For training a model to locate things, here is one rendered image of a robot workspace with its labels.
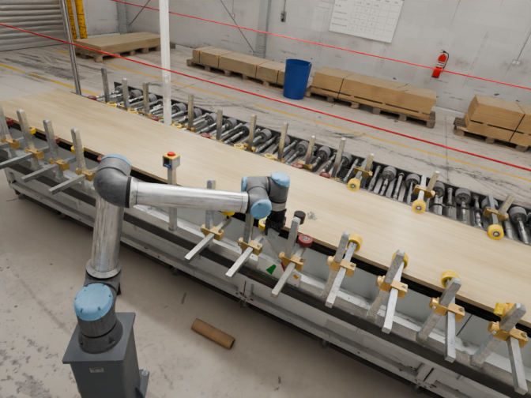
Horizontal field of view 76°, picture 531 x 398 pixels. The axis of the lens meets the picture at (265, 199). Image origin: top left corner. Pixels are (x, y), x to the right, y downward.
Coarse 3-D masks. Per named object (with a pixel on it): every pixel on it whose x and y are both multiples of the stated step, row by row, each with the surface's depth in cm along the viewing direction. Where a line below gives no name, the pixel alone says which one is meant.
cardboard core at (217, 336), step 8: (200, 320) 234; (192, 328) 231; (200, 328) 229; (208, 328) 228; (216, 328) 231; (208, 336) 227; (216, 336) 225; (224, 336) 225; (232, 336) 227; (224, 344) 223; (232, 344) 228
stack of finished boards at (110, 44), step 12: (108, 36) 834; (120, 36) 851; (132, 36) 870; (144, 36) 889; (156, 36) 910; (84, 48) 759; (96, 48) 746; (108, 48) 761; (120, 48) 791; (132, 48) 825
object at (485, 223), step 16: (160, 96) 373; (256, 128) 339; (272, 144) 338; (320, 144) 319; (352, 160) 311; (384, 192) 284; (432, 208) 271; (480, 208) 282; (528, 208) 266; (512, 224) 267; (528, 224) 270
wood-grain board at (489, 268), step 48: (48, 96) 314; (96, 144) 250; (144, 144) 260; (192, 144) 271; (288, 192) 229; (336, 192) 237; (336, 240) 193; (384, 240) 198; (432, 240) 204; (480, 240) 211; (432, 288) 174; (480, 288) 175; (528, 288) 180
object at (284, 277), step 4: (300, 248) 189; (304, 248) 190; (296, 252) 186; (300, 252) 186; (300, 256) 185; (292, 264) 178; (288, 268) 175; (292, 268) 175; (284, 272) 172; (288, 272) 172; (284, 276) 170; (288, 276) 172; (280, 280) 167; (284, 280) 168; (280, 284) 165; (276, 288) 163; (280, 288) 163; (272, 292) 160; (276, 292) 161; (272, 296) 161; (276, 296) 160
